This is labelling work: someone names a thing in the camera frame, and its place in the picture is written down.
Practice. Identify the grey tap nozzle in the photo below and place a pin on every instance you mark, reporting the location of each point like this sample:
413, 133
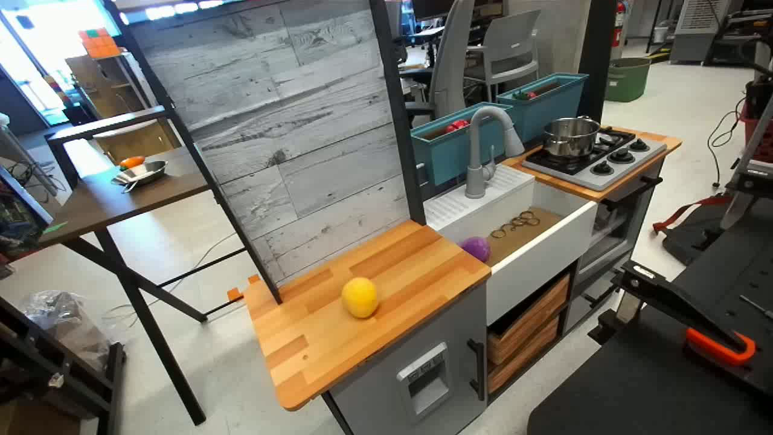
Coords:
477, 165

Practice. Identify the teal plastic bin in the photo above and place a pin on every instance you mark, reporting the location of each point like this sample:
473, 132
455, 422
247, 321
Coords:
438, 159
546, 104

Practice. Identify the yellow toy lemon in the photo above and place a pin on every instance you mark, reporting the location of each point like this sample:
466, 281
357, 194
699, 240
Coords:
361, 298

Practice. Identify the purple toy ball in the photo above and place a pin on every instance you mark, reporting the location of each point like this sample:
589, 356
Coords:
477, 248

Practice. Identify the red toy in bin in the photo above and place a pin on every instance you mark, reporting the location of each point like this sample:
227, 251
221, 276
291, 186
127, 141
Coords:
456, 127

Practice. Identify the wooden butcher block countertop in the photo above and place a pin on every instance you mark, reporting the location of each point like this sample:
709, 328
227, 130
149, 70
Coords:
321, 322

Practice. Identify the grey wood backdrop panel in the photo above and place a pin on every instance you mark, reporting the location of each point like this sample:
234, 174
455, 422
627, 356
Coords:
281, 121

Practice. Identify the grey toy kitchen cabinet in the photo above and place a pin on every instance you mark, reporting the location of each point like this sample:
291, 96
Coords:
443, 363

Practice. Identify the white toy sink basin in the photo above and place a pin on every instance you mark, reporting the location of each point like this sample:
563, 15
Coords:
546, 251

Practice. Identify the grey office chair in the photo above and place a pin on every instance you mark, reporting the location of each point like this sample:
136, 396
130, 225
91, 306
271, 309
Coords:
450, 57

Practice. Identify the wooden drawer crates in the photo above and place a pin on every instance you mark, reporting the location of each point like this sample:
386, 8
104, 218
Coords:
527, 335

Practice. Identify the steel cooking pot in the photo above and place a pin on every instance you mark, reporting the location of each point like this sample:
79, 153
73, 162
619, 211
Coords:
571, 137

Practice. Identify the light grey chair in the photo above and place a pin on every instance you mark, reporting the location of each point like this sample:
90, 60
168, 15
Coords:
509, 45

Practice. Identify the grey toy stove top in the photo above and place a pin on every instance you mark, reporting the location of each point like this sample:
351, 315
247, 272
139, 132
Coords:
619, 165

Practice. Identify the orange white tool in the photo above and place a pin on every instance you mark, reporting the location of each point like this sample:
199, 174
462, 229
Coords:
139, 173

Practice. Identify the green bucket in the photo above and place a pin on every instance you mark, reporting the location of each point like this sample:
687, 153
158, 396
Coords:
627, 79

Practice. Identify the brown table black legs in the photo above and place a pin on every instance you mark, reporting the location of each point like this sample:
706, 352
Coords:
96, 197

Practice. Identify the clear plastic bag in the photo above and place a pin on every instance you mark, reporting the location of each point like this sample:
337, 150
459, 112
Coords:
67, 322

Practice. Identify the orange box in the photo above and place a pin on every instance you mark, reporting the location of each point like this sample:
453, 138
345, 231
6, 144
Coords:
100, 45

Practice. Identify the black work platform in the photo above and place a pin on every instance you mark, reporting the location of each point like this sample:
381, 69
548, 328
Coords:
691, 388

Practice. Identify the black low shelf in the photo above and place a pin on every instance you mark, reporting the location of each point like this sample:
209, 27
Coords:
49, 379

